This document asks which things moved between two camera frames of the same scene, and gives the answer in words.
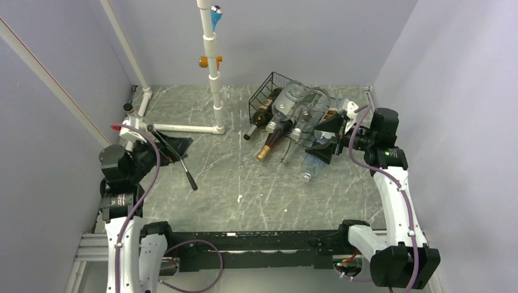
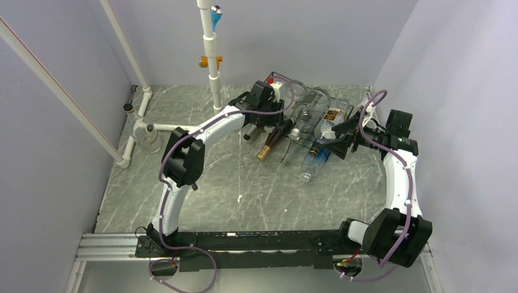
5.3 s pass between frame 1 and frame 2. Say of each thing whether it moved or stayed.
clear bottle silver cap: stayed
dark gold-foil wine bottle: stayed
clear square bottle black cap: stayed
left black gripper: moved
